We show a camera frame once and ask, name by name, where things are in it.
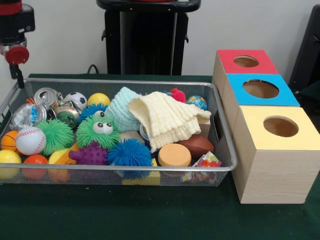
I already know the pale yellow knitted cloth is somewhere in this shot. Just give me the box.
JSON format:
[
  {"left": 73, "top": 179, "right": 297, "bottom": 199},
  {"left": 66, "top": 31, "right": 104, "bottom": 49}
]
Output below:
[{"left": 128, "top": 91, "right": 212, "bottom": 153}]

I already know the clear mesh bin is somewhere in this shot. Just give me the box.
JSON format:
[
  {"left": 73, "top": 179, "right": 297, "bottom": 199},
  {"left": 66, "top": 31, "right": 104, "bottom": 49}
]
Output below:
[{"left": 0, "top": 78, "right": 238, "bottom": 188}]

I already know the white baseball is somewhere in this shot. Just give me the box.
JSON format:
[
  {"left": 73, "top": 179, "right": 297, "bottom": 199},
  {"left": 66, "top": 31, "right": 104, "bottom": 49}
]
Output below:
[{"left": 15, "top": 126, "right": 47, "bottom": 156}]

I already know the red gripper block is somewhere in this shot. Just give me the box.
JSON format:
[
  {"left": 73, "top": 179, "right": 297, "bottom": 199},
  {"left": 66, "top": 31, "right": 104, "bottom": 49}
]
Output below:
[{"left": 5, "top": 46, "right": 30, "bottom": 89}]

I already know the green fuzzy ball with eyes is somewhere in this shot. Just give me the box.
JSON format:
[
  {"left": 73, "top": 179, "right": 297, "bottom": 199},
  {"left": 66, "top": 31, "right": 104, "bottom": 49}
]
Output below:
[{"left": 75, "top": 113, "right": 122, "bottom": 150}]

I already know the dark green table cloth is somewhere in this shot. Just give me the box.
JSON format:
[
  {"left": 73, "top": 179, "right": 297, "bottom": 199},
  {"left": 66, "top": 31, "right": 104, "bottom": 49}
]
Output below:
[{"left": 0, "top": 74, "right": 320, "bottom": 240}]

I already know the wooden box with three holes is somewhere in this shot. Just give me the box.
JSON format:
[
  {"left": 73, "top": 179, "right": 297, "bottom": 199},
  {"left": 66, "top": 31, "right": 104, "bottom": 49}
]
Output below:
[{"left": 212, "top": 49, "right": 320, "bottom": 205}]

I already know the black cable loop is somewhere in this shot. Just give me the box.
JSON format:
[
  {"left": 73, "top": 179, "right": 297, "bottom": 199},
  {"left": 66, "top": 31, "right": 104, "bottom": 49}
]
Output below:
[{"left": 87, "top": 63, "right": 101, "bottom": 75}]

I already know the yellow ball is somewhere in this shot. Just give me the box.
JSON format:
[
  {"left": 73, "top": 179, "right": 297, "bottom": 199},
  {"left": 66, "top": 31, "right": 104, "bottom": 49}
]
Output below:
[{"left": 87, "top": 93, "right": 111, "bottom": 107}]

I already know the purple spiky ball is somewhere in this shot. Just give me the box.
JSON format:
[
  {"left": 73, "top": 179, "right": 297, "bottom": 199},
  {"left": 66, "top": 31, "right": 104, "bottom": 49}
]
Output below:
[{"left": 68, "top": 140, "right": 108, "bottom": 166}]

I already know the orange round disc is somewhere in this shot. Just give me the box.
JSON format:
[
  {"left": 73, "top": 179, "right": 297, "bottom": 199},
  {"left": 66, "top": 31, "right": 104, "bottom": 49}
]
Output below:
[{"left": 158, "top": 143, "right": 192, "bottom": 169}]

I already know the clear plastic bottle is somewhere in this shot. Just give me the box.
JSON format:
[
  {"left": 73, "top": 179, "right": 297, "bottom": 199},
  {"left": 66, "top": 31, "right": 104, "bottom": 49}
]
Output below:
[{"left": 10, "top": 102, "right": 47, "bottom": 131}]

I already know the small brown football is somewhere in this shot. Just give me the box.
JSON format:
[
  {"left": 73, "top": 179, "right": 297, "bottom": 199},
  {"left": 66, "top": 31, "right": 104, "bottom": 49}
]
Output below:
[{"left": 178, "top": 134, "right": 215, "bottom": 160}]

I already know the blue spiky ball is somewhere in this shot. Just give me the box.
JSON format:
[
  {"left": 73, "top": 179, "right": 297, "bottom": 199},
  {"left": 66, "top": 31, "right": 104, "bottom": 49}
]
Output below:
[{"left": 106, "top": 138, "right": 153, "bottom": 171}]

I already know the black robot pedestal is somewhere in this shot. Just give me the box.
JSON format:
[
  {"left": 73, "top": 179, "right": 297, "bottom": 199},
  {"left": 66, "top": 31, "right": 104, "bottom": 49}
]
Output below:
[{"left": 96, "top": 0, "right": 201, "bottom": 76}]

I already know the mint green knitted cloth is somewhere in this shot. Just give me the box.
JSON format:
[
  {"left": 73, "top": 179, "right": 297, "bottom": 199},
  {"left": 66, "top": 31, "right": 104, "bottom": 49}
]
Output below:
[{"left": 105, "top": 87, "right": 144, "bottom": 134}]

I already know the green spiky ball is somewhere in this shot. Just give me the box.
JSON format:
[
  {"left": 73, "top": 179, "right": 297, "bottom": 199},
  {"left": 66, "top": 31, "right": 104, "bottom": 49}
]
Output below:
[{"left": 35, "top": 119, "right": 75, "bottom": 157}]

